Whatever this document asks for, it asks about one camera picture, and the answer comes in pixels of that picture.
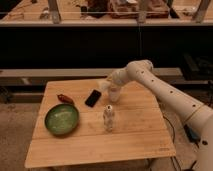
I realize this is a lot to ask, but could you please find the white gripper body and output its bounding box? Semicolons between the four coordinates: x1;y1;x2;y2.
98;71;122;92

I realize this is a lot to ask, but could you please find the white ceramic cup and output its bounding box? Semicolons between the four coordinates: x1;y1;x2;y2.
108;87;121;102

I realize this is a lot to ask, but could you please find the black foot pedal box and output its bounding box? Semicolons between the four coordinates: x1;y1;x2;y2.
184;125;200;143

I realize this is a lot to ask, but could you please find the small reddish-brown object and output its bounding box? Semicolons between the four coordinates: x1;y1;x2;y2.
57;94;74;104

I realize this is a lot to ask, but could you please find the black floor cable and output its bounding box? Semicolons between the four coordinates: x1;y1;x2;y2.
163;114;201;171

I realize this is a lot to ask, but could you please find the black smartphone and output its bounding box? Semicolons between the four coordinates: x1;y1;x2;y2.
85;90;101;107

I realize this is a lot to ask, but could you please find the wooden table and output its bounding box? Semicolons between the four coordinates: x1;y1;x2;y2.
25;79;176;168

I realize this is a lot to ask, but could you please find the green ceramic bowl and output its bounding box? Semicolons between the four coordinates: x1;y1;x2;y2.
44;103;79;136

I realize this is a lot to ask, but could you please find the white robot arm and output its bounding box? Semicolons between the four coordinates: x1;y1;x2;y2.
99;60;213;171

